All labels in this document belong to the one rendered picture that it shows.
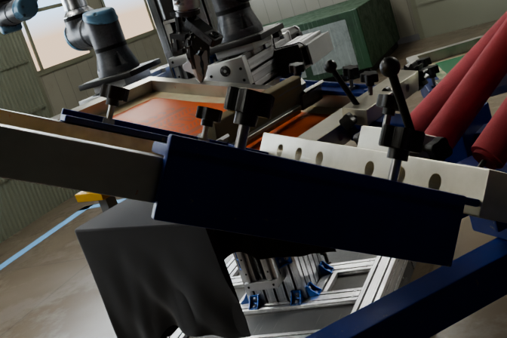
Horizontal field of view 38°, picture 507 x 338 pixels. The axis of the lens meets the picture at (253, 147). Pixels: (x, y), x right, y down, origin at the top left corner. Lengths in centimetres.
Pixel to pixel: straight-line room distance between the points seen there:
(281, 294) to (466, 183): 213
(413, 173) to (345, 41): 771
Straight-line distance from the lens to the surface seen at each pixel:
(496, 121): 106
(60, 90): 762
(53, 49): 767
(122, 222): 187
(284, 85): 177
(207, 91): 213
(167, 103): 212
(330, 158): 103
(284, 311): 285
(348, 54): 857
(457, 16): 1024
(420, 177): 85
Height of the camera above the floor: 141
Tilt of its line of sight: 12 degrees down
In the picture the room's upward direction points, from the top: 18 degrees counter-clockwise
